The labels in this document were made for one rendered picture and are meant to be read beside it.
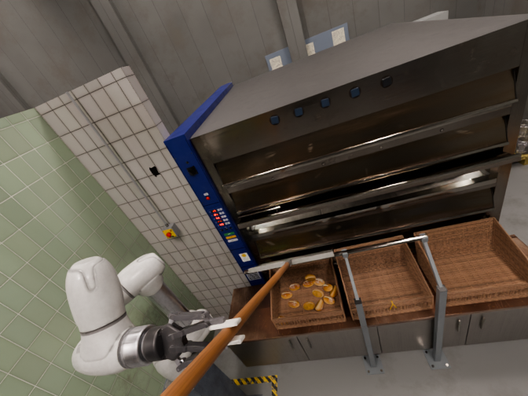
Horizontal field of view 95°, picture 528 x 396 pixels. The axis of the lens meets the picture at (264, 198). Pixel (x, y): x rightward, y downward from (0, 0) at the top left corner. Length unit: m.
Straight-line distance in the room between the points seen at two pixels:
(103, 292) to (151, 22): 5.30
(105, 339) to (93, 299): 0.10
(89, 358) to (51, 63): 6.42
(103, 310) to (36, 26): 6.40
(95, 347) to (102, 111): 1.43
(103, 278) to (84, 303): 0.06
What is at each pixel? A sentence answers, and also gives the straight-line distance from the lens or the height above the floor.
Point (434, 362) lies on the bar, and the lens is 2.66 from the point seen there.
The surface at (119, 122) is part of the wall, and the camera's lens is 1.86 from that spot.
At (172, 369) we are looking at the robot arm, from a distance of 1.75.
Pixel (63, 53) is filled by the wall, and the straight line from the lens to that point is 6.68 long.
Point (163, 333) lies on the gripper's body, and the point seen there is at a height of 1.99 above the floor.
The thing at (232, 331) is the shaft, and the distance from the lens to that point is 0.62.
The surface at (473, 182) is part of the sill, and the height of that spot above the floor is 1.18.
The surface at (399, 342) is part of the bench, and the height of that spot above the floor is 0.26.
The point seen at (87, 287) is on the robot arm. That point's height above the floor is 2.14.
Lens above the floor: 2.46
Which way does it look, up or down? 31 degrees down
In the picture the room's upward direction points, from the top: 23 degrees counter-clockwise
